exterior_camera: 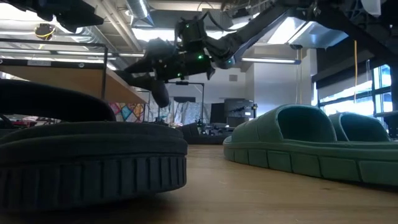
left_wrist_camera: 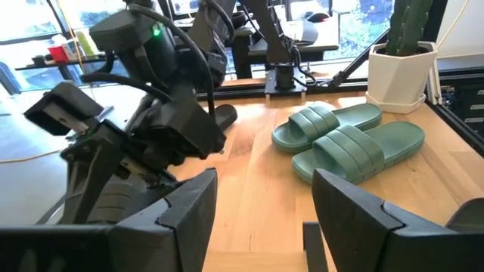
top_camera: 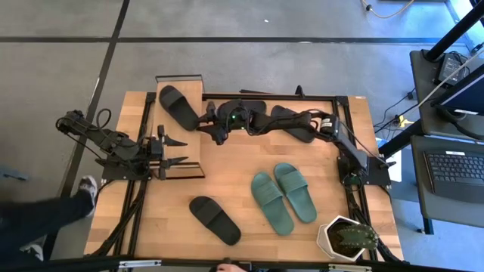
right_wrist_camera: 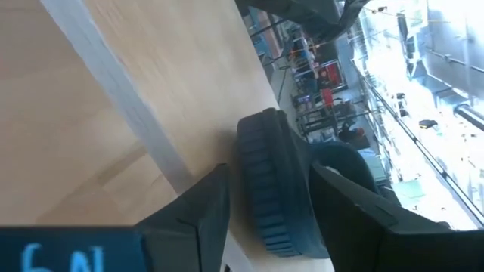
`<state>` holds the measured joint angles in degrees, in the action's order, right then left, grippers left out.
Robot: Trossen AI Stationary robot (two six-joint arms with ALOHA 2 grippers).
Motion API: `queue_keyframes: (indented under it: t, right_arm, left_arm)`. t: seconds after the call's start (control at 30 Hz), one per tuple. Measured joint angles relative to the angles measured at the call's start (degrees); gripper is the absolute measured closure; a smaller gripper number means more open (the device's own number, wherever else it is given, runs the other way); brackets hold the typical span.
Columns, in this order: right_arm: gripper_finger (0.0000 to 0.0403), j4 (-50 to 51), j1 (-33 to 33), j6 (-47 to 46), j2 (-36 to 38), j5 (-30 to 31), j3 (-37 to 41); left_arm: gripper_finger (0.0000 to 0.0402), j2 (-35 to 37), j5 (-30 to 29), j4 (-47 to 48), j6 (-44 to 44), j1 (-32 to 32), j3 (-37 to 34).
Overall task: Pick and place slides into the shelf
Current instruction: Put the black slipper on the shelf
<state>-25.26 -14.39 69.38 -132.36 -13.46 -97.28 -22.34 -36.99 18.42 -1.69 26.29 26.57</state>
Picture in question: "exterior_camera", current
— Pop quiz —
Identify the black equipment cabinet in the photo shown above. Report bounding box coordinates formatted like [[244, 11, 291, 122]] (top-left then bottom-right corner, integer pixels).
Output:
[[223, 98, 255, 128]]

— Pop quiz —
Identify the black frame stand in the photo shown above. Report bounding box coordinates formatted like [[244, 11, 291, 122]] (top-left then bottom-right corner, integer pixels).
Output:
[[164, 81, 205, 125]]

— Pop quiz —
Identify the round black yellow ceiling device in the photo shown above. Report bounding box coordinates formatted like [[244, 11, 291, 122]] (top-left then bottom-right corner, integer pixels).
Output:
[[34, 23, 57, 41]]

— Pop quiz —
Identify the grey ceiling box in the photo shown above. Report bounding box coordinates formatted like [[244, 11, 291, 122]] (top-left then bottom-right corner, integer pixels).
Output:
[[206, 9, 233, 30]]

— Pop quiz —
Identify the white crumpled tarp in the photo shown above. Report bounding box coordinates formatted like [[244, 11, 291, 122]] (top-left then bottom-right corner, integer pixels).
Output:
[[146, 99, 212, 126]]

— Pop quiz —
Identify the large window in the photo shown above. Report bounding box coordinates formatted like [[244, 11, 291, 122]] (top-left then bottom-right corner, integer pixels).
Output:
[[317, 63, 393, 118]]

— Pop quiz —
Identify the colourful patchwork quilt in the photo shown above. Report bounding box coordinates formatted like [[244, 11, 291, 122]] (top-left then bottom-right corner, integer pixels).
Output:
[[108, 102, 146, 123]]

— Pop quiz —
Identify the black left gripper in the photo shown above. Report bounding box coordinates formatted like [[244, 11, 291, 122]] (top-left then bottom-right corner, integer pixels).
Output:
[[12, 0, 105, 34]]

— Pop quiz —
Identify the long ceiling light tube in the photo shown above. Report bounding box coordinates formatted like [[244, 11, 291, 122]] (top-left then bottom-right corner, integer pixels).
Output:
[[241, 57, 302, 65], [55, 50, 146, 58]]

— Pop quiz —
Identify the silver ceiling duct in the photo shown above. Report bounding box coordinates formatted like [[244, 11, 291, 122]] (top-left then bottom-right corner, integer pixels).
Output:
[[124, 0, 155, 28]]

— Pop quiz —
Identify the wooden shelf with black frame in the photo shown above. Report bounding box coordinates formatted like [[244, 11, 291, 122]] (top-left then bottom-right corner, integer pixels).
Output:
[[0, 39, 149, 105]]

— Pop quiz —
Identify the yellow hanging cable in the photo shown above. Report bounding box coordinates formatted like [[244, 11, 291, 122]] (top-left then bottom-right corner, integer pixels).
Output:
[[353, 39, 358, 103]]

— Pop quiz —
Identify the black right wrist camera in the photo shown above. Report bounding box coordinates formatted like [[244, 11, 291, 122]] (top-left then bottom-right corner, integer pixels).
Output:
[[174, 17, 208, 54]]

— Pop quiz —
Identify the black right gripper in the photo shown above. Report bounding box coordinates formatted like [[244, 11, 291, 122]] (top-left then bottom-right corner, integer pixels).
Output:
[[124, 37, 216, 81]]

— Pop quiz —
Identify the green slide sandal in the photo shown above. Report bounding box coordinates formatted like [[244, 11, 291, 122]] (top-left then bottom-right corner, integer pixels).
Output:
[[223, 104, 398, 187], [328, 111, 392, 143]]

